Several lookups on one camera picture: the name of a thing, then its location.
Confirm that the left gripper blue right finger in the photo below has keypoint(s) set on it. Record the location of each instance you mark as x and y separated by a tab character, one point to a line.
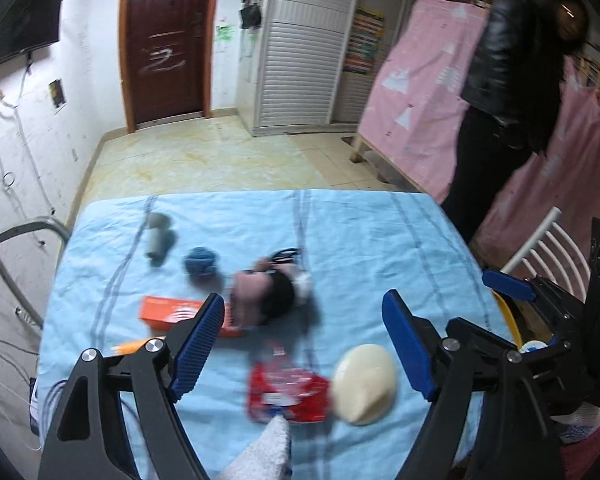
414	340

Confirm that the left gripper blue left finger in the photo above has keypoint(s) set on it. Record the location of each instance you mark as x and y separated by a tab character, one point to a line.
190	343

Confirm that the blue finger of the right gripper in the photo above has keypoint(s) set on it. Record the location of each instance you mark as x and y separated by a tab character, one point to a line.
505	284

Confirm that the orange cardboard box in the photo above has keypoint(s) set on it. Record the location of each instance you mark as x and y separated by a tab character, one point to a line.
161	314

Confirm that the orange thread spool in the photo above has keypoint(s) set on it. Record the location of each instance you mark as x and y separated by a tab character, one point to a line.
128	347

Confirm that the cream oval plastic lid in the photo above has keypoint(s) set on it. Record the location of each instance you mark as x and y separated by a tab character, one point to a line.
364	384

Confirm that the red snack wrapper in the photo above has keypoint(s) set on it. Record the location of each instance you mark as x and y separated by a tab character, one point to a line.
300	396

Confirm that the pink and black sock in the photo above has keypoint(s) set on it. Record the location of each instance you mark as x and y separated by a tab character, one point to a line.
268	291

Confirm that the right white knit glove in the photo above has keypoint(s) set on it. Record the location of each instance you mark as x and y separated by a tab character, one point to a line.
579	425

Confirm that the left white knit glove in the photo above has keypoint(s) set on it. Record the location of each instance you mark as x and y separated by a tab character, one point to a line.
266	458

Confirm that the white metal chair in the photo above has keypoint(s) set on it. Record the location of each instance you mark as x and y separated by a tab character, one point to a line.
550	252

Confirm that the light blue bed sheet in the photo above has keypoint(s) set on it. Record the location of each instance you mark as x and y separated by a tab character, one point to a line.
356	245

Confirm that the blue knitted ball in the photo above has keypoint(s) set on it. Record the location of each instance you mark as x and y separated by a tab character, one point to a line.
200	263

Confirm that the grey plastic funnel cup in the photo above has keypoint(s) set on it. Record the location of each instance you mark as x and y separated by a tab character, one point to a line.
159	236

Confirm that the person in black jacket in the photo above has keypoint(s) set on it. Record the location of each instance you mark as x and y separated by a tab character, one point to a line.
512	89

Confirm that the pink tree pattern curtain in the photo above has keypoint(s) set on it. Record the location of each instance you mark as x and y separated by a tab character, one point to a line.
414	111

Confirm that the white louvered wardrobe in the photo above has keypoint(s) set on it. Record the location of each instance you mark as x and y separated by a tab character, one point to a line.
290	73

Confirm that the dark brown wooden door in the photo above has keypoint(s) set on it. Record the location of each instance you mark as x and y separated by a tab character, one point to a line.
165	55

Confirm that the grey metal bed rail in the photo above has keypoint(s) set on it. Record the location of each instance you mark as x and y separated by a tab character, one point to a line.
30	253

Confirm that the colourful wall poster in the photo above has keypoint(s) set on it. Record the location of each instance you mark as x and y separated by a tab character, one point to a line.
366	32

